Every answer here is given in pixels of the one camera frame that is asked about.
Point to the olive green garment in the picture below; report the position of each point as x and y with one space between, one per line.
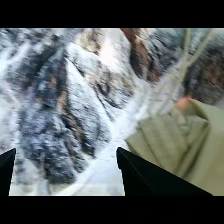
196 146

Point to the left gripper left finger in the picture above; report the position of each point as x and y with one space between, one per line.
6 173

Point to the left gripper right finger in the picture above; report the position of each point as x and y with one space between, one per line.
146 180

